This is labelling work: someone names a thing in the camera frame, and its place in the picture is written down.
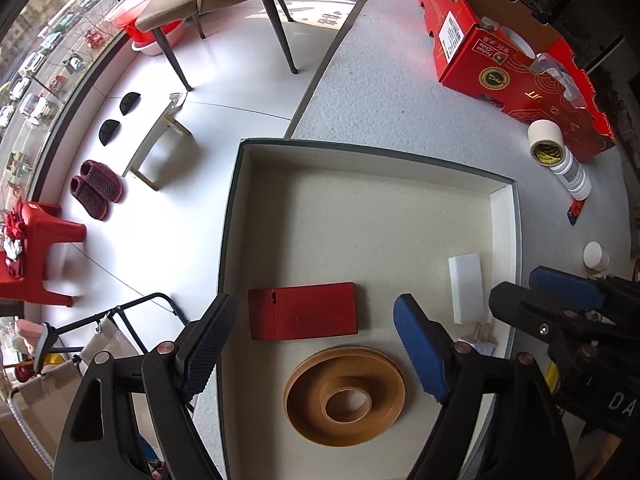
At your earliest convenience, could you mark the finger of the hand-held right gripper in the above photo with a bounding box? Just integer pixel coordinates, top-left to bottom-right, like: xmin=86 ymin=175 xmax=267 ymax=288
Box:
xmin=489 ymin=282 xmax=601 ymax=356
xmin=529 ymin=266 xmax=640 ymax=323

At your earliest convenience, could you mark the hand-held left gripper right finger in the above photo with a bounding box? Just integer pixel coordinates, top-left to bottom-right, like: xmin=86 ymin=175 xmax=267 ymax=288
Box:
xmin=393 ymin=294 xmax=563 ymax=480

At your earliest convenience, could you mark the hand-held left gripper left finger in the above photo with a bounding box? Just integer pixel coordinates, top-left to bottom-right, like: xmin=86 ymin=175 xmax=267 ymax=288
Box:
xmin=52 ymin=292 xmax=239 ymax=480

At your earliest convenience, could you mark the dark green rimmed tray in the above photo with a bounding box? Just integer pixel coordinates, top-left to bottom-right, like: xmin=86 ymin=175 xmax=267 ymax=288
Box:
xmin=216 ymin=138 xmax=523 ymax=480

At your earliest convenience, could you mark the white pill bottle yellow label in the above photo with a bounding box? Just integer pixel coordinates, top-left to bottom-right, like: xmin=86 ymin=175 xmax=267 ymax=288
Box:
xmin=582 ymin=241 xmax=611 ymax=272

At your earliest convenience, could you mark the white plug adapter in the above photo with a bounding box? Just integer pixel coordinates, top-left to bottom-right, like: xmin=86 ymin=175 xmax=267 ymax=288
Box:
xmin=457 ymin=322 xmax=498 ymax=357

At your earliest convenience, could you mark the white rectangular block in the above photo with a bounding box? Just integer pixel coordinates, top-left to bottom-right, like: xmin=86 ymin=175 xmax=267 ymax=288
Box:
xmin=448 ymin=254 xmax=485 ymax=325

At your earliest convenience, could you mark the black folding cart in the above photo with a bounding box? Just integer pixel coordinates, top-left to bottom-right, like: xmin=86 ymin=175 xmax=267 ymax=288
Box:
xmin=30 ymin=292 xmax=192 ymax=386

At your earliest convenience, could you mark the red flat box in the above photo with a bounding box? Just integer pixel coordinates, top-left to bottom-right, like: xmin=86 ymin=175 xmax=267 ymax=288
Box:
xmin=248 ymin=282 xmax=359 ymax=341

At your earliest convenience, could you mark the white bottle grey label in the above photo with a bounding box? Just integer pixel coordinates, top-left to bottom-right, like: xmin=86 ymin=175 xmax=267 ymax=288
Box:
xmin=550 ymin=152 xmax=592 ymax=200

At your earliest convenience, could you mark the small white tape roll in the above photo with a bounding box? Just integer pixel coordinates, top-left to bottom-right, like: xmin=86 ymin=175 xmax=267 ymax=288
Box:
xmin=527 ymin=120 xmax=565 ymax=165

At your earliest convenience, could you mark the dark red slipper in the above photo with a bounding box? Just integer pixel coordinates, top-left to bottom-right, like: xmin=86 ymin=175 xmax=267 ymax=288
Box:
xmin=81 ymin=160 xmax=124 ymax=204
xmin=70 ymin=175 xmax=109 ymax=221

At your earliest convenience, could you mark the red plastic stool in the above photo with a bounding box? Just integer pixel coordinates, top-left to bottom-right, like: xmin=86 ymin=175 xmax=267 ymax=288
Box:
xmin=0 ymin=200 xmax=87 ymax=308

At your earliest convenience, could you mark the small white stool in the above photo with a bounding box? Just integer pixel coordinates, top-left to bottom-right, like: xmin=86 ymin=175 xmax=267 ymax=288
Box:
xmin=122 ymin=92 xmax=193 ymax=191

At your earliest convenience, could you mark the clear plastic container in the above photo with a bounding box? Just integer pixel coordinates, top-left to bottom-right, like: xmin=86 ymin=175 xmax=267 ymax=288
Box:
xmin=530 ymin=52 xmax=587 ymax=107

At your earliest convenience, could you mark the white roll in cardboard box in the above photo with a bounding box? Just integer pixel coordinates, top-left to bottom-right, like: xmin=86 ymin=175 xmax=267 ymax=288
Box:
xmin=492 ymin=25 xmax=537 ymax=59

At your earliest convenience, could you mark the red cardboard box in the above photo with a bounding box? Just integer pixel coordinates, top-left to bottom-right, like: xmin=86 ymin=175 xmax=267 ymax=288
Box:
xmin=416 ymin=0 xmax=616 ymax=163

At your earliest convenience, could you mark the red plastic basin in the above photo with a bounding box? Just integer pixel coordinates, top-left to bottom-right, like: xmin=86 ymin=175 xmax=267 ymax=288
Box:
xmin=105 ymin=0 xmax=186 ymax=43

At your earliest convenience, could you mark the brown plastic ring reel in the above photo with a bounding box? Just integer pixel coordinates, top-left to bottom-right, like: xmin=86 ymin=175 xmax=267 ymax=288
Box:
xmin=282 ymin=346 xmax=406 ymax=447

